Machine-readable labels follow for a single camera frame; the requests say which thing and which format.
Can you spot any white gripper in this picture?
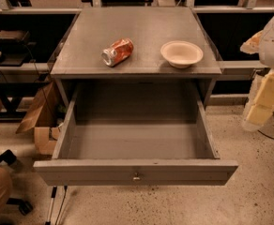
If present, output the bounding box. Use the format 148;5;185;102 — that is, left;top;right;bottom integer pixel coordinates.
240;31;274;131

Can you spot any red coke can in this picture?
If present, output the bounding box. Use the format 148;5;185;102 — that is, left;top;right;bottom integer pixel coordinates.
101;38;134;67

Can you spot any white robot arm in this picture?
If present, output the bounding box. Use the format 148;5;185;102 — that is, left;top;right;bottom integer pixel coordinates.
240;16;274;131

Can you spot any grey cabinet with top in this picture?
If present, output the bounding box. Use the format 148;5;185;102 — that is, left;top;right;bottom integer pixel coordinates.
51;7;221;104

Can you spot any open grey top drawer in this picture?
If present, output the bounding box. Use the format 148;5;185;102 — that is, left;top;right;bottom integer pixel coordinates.
34;82;238;186

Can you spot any metal drawer knob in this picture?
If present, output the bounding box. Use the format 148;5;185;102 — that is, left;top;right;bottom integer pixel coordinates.
132;172;141;182

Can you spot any white paper bowl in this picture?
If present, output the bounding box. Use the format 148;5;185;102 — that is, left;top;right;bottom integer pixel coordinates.
160;40;204;68

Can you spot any brown cardboard box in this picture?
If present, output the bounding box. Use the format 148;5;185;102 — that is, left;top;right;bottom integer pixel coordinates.
16;82;62;155

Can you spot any metal cabinet leg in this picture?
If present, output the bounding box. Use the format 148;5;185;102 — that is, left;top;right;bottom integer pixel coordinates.
44;186;68;225

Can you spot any dark box on shelf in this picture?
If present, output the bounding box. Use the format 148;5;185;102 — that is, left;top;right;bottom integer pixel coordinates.
0;30;30;43

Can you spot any black office chair base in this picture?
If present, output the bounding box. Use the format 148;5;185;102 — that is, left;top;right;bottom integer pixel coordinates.
0;149;34;217

